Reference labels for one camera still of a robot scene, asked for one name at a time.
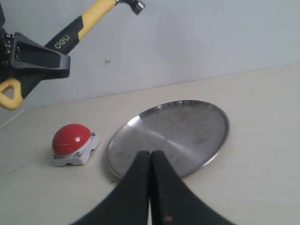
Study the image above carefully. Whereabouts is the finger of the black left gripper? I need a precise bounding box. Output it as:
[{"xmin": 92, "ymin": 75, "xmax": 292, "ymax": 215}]
[{"xmin": 10, "ymin": 32, "xmax": 71, "ymax": 77}]

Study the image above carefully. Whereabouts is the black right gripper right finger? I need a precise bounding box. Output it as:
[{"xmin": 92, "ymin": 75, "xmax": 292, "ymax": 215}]
[{"xmin": 151, "ymin": 150, "xmax": 232, "ymax": 225}]

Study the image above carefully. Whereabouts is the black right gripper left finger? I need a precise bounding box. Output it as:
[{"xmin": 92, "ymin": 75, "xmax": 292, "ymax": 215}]
[{"xmin": 74, "ymin": 151, "xmax": 150, "ymax": 225}]

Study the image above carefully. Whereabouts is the yellow black claw hammer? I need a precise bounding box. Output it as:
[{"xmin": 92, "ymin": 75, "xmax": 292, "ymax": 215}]
[{"xmin": 0, "ymin": 0, "xmax": 145, "ymax": 110}]

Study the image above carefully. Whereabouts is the round stainless steel plate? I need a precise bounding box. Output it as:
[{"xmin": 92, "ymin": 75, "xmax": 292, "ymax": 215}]
[{"xmin": 105, "ymin": 100, "xmax": 230, "ymax": 178}]

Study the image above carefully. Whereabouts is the red dome push button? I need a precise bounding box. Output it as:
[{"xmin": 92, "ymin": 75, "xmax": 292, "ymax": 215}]
[{"xmin": 52, "ymin": 123, "xmax": 101, "ymax": 167}]

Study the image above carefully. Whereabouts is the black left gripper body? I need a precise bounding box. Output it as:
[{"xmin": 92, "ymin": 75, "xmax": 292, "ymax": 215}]
[{"xmin": 0, "ymin": 5, "xmax": 15, "ymax": 83}]

